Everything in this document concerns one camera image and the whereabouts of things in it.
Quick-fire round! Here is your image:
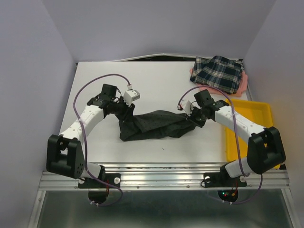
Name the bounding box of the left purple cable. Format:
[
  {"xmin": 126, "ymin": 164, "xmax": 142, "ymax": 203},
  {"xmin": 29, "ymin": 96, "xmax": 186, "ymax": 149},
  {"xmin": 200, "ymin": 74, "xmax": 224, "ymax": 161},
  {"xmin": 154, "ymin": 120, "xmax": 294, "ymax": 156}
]
[{"xmin": 72, "ymin": 73, "xmax": 133, "ymax": 207}]

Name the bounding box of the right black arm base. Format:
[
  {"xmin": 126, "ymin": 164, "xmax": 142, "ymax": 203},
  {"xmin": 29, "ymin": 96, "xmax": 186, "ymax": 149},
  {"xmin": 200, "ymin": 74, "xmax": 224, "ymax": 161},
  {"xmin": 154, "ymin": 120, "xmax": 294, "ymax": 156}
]
[{"xmin": 200, "ymin": 172, "xmax": 247, "ymax": 188}]

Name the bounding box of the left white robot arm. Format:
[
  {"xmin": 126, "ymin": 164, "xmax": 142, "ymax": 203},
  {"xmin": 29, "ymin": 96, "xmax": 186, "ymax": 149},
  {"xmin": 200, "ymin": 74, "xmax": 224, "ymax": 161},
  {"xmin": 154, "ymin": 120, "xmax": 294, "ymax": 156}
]
[{"xmin": 46, "ymin": 84, "xmax": 140, "ymax": 187}]

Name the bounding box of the aluminium rail frame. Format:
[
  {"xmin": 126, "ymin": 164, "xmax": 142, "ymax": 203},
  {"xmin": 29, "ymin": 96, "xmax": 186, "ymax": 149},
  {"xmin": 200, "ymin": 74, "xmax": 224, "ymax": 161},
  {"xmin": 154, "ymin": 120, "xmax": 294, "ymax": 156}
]
[{"xmin": 29, "ymin": 163, "xmax": 300, "ymax": 228}]

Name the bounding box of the purple cable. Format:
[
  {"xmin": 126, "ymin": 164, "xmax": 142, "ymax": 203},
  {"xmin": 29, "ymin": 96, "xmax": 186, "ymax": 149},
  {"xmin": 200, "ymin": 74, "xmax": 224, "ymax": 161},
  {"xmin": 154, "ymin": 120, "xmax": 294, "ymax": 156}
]
[
  {"xmin": 72, "ymin": 73, "xmax": 133, "ymax": 207},
  {"xmin": 177, "ymin": 85, "xmax": 264, "ymax": 205}
]

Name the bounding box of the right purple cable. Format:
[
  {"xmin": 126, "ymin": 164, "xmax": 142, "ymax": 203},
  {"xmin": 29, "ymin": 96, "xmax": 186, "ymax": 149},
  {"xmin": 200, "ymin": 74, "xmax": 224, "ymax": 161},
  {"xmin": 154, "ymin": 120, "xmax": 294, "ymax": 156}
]
[{"xmin": 177, "ymin": 85, "xmax": 264, "ymax": 205}]

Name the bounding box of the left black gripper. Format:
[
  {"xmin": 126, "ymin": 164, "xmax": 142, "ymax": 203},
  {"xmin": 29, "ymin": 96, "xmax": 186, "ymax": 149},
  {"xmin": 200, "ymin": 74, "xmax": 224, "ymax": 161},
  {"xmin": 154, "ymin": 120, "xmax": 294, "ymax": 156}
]
[{"xmin": 110, "ymin": 96, "xmax": 135, "ymax": 123}]

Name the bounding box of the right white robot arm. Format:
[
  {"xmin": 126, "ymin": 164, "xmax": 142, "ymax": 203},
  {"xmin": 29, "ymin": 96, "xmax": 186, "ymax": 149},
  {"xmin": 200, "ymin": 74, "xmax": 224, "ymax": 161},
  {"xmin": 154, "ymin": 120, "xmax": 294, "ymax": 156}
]
[{"xmin": 179, "ymin": 90, "xmax": 286, "ymax": 185}]

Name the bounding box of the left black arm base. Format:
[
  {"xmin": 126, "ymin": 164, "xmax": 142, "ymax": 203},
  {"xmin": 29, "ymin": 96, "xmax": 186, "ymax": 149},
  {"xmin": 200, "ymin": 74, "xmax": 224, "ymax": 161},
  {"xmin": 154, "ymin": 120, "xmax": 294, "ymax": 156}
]
[{"xmin": 78, "ymin": 173, "xmax": 121, "ymax": 189}]

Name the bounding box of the folded pink skirt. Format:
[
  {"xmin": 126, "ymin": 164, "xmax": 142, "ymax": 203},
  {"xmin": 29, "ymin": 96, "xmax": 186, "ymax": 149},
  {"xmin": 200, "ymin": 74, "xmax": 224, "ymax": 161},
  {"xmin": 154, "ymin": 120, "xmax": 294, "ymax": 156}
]
[{"xmin": 189, "ymin": 68, "xmax": 249, "ymax": 97}]

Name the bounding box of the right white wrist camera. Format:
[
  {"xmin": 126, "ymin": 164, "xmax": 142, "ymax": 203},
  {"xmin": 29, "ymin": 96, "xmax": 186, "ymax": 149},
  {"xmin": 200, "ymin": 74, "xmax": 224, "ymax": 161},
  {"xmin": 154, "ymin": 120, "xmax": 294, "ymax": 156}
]
[{"xmin": 177, "ymin": 100, "xmax": 194, "ymax": 116}]

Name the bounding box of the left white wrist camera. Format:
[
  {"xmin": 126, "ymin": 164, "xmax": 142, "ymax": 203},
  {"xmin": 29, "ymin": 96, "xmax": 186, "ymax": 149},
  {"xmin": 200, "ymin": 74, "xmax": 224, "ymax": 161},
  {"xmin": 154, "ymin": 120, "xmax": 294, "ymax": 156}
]
[{"xmin": 123, "ymin": 89, "xmax": 141, "ymax": 106}]

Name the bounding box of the dark grey dotted skirt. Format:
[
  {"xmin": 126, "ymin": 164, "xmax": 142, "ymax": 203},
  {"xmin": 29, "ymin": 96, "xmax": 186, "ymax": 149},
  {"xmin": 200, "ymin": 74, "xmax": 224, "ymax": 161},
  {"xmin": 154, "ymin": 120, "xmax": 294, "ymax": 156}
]
[{"xmin": 116, "ymin": 110, "xmax": 206, "ymax": 142}]

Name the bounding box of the yellow plastic tray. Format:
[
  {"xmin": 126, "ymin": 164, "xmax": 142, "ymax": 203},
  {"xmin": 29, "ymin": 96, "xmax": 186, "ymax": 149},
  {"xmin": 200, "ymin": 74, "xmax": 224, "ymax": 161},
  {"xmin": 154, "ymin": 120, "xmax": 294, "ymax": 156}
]
[{"xmin": 225, "ymin": 99, "xmax": 273, "ymax": 162}]

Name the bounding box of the folded plaid skirt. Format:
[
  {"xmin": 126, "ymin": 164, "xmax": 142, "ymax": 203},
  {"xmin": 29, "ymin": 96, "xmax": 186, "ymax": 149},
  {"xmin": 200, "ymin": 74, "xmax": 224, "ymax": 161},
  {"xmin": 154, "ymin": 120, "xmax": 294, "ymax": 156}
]
[{"xmin": 190, "ymin": 56, "xmax": 243, "ymax": 95}]

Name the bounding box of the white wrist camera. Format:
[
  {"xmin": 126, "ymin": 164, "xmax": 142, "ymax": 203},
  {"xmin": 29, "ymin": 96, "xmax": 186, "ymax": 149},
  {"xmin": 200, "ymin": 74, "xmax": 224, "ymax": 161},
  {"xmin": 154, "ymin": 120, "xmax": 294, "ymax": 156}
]
[
  {"xmin": 123, "ymin": 89, "xmax": 141, "ymax": 106},
  {"xmin": 177, "ymin": 100, "xmax": 194, "ymax": 116}
]

